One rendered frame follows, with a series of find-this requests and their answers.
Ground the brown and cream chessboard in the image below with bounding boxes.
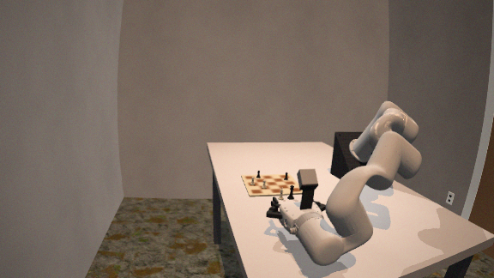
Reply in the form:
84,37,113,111
241,174,302,196

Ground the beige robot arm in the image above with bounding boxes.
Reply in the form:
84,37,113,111
289,101,422,266

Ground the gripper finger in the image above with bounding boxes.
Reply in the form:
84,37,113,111
313,199,326,211
266,196,282,219

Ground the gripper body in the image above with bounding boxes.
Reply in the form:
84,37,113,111
279,202,323,232

